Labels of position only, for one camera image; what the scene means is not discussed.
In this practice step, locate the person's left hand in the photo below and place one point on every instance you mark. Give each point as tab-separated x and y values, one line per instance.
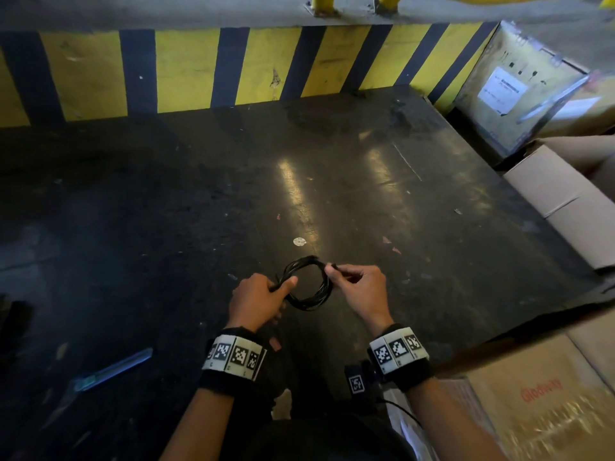
252	300

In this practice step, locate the person's right hand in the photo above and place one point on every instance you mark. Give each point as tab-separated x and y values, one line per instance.
367	292

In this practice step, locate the person's left thumb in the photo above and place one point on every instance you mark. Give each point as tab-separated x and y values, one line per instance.
287	285

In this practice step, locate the person's right thumb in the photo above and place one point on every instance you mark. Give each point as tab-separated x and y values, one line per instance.
347	279

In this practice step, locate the person's right forearm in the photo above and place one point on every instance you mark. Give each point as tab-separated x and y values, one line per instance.
451	422

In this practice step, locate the person's left forearm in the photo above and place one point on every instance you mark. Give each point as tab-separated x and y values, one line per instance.
199	427

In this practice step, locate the pink paper scrap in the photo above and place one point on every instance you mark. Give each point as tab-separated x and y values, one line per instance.
276	344

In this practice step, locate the black wristband with marker tags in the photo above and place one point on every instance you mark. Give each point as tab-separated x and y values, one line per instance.
234	356
399	354

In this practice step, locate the person's dark clothing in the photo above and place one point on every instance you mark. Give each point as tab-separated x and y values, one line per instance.
312	439

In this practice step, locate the blue utility knife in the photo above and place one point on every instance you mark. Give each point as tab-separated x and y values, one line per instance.
113	370

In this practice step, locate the white cardboard box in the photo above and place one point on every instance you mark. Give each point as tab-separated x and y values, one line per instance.
562	196

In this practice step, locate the wooden crate with metal edges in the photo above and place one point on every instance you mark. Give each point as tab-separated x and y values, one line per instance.
509	112

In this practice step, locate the brown cardboard box red print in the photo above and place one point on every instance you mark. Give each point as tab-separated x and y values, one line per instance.
547	403

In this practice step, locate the yellow black striped barrier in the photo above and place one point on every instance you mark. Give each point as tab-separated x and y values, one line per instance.
187	69

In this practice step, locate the white paper label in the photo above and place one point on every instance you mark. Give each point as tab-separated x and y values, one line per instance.
502	91

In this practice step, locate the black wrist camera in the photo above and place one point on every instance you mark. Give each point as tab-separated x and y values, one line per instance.
359	383

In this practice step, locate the yellow post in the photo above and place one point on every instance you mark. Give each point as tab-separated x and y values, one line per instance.
388	2
322	3

